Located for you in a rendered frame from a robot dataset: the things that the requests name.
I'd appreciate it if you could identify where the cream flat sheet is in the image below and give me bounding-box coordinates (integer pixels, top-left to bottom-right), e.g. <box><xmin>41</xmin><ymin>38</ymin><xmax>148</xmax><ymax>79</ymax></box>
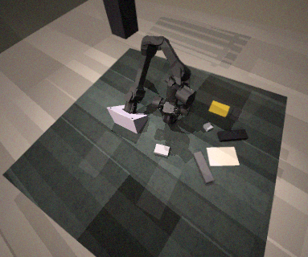
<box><xmin>207</xmin><ymin>147</ymin><xmax>239</xmax><ymax>166</ymax></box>

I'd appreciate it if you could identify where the yellow rectangular block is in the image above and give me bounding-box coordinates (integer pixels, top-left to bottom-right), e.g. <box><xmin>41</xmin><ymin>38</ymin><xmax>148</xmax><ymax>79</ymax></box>
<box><xmin>209</xmin><ymin>100</ymin><xmax>229</xmax><ymax>117</ymax></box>

